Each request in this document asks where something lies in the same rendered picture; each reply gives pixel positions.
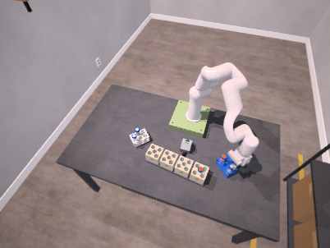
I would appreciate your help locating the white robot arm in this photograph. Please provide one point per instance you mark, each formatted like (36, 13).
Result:
(232, 98)

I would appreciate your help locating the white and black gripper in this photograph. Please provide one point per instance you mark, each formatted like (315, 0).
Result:
(244, 161)

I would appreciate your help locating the beige bucket adapter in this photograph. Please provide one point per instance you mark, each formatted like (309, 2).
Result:
(183, 166)
(154, 154)
(168, 159)
(196, 176)

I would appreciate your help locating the white tube rack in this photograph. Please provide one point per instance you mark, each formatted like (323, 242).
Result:
(142, 138)

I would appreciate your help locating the blue tube rack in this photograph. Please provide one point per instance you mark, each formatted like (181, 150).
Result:
(224, 166)

